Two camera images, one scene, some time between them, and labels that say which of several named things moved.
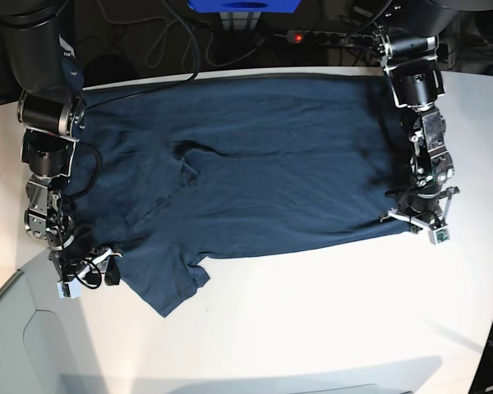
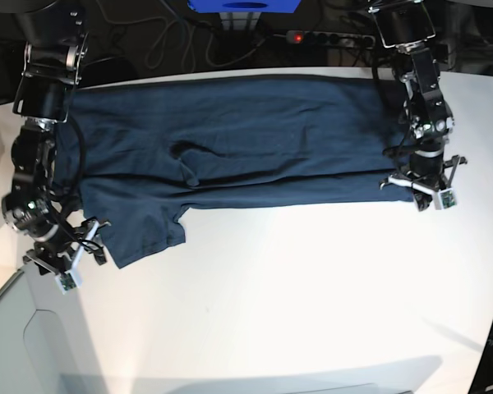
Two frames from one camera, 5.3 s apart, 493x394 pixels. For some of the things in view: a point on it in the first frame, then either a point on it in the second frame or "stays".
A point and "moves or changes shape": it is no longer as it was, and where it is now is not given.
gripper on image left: [99, 261] -> [65, 254]
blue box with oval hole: [239, 6] stays
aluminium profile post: [239, 20] stays
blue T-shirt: [169, 171] moves or changes shape
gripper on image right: [421, 212] -> [428, 171]
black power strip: [329, 38] stays
